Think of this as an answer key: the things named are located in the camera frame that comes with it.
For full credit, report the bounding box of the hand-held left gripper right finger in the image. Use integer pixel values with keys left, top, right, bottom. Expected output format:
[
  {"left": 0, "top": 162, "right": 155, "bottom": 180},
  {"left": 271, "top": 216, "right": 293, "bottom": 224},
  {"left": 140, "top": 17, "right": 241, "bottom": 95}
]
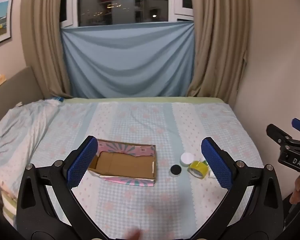
[{"left": 191, "top": 137, "right": 284, "bottom": 240}]

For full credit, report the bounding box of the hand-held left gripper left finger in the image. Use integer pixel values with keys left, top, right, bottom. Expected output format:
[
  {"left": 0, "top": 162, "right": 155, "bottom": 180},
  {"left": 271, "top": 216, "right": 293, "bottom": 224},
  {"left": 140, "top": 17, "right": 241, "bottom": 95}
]
[{"left": 16, "top": 135, "right": 108, "bottom": 240}]

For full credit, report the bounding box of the cardboard box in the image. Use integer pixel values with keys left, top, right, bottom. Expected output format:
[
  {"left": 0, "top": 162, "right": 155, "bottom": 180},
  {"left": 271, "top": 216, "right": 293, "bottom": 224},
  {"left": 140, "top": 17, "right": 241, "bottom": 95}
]
[{"left": 87, "top": 139, "right": 157, "bottom": 187}]

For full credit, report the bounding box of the person's right hand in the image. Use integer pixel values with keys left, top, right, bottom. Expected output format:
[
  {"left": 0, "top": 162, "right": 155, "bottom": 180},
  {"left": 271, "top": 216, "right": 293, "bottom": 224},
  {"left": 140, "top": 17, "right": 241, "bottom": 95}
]
[{"left": 289, "top": 174, "right": 300, "bottom": 205}]

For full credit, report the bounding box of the yellow tape roll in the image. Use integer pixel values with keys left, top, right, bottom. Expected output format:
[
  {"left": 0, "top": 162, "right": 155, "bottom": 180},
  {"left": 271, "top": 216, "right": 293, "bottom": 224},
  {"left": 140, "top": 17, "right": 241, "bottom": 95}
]
[{"left": 188, "top": 161, "right": 209, "bottom": 180}]

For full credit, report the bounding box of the white round jar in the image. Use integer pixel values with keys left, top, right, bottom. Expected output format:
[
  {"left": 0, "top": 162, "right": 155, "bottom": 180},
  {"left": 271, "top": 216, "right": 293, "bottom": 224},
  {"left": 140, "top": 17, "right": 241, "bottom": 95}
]
[{"left": 180, "top": 153, "right": 194, "bottom": 167}]

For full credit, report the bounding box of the light blue crumpled quilt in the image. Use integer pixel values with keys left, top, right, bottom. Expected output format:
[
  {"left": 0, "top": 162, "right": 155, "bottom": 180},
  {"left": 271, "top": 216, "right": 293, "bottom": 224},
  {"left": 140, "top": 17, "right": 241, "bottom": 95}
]
[{"left": 0, "top": 97, "right": 63, "bottom": 180}]

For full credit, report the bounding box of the striped folded blanket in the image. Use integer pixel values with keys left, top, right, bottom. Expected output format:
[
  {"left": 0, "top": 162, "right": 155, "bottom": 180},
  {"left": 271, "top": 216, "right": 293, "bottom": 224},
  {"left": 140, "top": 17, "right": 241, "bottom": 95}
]
[{"left": 0, "top": 190, "right": 18, "bottom": 228}]

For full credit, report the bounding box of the grey padded headboard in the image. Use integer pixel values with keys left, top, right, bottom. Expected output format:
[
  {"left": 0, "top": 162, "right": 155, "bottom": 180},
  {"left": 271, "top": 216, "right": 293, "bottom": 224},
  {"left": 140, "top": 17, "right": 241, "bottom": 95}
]
[{"left": 0, "top": 66, "right": 45, "bottom": 130}]

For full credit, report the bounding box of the beige curtain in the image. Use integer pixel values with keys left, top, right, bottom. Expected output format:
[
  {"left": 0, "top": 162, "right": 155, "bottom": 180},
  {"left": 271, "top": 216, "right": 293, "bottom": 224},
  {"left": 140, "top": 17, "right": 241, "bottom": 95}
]
[
  {"left": 20, "top": 0, "right": 74, "bottom": 99},
  {"left": 186, "top": 0, "right": 250, "bottom": 105}
]

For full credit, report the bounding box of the light blue hanging cloth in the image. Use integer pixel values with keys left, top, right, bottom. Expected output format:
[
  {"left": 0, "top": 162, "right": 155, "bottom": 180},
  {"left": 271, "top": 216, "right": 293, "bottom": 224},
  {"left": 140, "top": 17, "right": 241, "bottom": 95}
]
[{"left": 61, "top": 21, "right": 196, "bottom": 99}]

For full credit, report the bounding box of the window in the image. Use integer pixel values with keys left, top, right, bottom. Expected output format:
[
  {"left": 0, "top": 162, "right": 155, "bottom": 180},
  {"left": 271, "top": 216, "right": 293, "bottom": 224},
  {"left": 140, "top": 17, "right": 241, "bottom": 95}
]
[{"left": 59, "top": 0, "right": 194, "bottom": 28}]

